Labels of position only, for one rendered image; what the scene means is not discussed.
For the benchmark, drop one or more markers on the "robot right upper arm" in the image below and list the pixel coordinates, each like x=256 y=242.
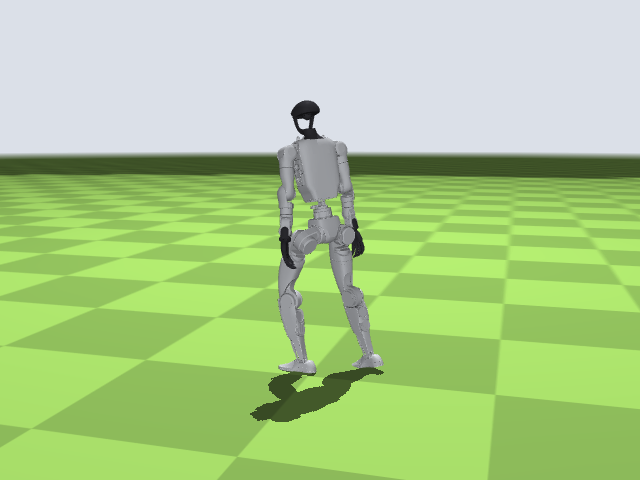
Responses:
x=344 y=171

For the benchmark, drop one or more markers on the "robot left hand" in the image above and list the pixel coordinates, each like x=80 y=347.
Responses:
x=284 y=239

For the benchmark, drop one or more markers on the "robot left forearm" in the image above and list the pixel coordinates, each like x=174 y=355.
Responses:
x=286 y=211

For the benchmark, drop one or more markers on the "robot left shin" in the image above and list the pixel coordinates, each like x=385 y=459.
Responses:
x=293 y=321

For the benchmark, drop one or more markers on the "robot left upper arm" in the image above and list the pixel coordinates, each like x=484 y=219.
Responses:
x=285 y=156

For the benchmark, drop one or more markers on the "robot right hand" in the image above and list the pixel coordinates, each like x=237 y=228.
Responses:
x=357 y=244

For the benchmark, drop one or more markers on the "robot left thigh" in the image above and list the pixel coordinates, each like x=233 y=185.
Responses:
x=302 y=242

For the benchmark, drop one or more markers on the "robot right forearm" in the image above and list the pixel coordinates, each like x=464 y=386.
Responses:
x=348 y=212

